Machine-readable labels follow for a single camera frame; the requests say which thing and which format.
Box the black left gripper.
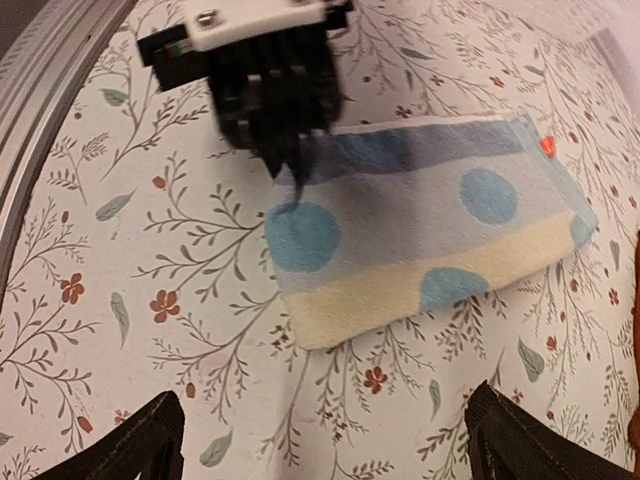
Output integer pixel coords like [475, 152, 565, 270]
[208, 24, 348, 203]

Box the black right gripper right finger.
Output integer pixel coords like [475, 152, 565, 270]
[464, 382, 635, 480]

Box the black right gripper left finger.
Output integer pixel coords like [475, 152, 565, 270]
[37, 391, 185, 480]

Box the blue orange patterned towel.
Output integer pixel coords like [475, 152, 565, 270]
[265, 111, 598, 350]

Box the floral tablecloth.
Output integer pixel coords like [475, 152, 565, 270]
[1, 1, 639, 479]

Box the front aluminium rail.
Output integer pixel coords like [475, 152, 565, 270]
[1, 1, 135, 283]

